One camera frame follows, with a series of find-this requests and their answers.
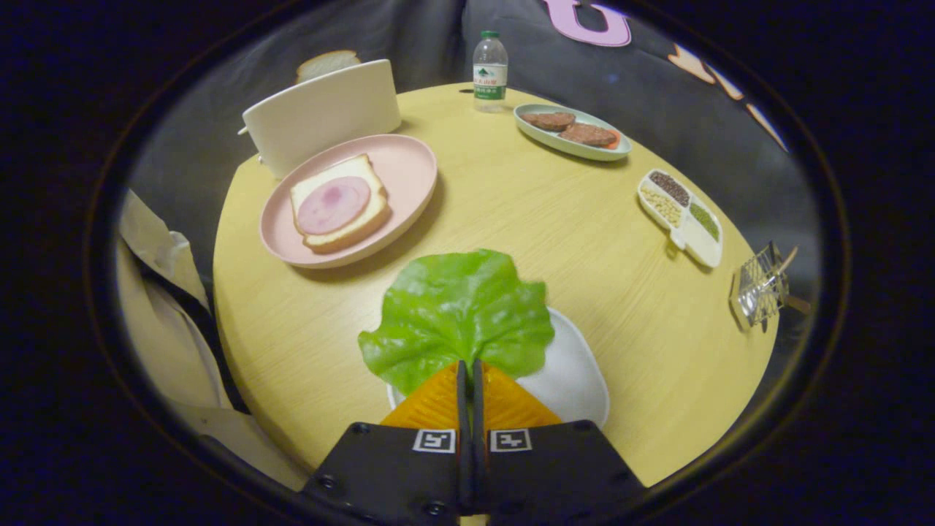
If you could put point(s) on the square white bread slice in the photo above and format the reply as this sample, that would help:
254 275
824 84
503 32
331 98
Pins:
369 219

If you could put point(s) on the toast bread slice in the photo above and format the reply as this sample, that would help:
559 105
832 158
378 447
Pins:
329 63

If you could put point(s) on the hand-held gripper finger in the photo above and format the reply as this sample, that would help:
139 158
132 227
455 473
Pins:
478 438
463 438

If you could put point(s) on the green lettuce leaf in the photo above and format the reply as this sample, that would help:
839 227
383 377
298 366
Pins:
460 307

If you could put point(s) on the white toaster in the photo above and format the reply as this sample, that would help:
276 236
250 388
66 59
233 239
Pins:
329 117

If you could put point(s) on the pink plate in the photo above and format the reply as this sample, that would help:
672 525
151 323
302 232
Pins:
409 175

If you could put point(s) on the brown meat piece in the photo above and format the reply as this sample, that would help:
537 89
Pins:
588 135
548 120

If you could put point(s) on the pink ham slice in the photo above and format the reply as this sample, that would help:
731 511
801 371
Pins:
332 206

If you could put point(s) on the clear water bottle green cap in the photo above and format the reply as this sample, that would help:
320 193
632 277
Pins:
490 77

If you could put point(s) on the light green plate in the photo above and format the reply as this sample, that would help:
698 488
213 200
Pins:
577 150

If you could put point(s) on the white plate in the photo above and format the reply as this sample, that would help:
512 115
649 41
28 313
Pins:
573 372

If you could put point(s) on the clear glass utensil holder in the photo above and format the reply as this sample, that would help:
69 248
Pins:
756 296

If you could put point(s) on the black backdrop cloth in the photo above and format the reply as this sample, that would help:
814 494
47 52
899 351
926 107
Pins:
657 80

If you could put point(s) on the white divided bean dish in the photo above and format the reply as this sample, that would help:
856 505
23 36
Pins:
697 245

